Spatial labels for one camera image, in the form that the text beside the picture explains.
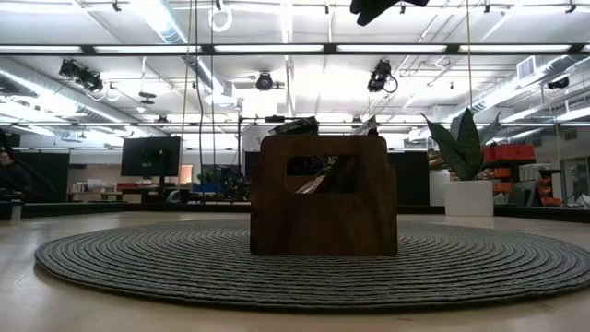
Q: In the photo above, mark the dark blueberry tea packet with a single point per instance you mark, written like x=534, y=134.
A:
x=295, y=126

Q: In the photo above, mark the brown tea packet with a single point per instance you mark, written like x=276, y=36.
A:
x=315, y=184

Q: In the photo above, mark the wooden tea organizer box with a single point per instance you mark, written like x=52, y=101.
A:
x=322, y=226

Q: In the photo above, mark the red storage bins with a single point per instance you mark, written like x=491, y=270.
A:
x=507, y=153

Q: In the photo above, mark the white cylinder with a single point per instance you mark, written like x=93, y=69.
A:
x=438, y=189

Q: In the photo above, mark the snake plant in white pot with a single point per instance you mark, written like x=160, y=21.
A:
x=468, y=198

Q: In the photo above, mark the black background robot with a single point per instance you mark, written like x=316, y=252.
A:
x=221, y=177

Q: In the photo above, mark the shelf with orange bins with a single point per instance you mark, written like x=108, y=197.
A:
x=546, y=189

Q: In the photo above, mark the black monitor on stand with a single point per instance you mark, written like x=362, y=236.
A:
x=149, y=156

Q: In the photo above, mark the round grey woven mat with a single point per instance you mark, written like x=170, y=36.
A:
x=138, y=267

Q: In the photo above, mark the person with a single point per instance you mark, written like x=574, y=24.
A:
x=11, y=177

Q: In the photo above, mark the black overhead frame bar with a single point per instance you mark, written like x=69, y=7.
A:
x=330, y=48

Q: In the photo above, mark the black aluminium table frame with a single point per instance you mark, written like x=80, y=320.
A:
x=544, y=215

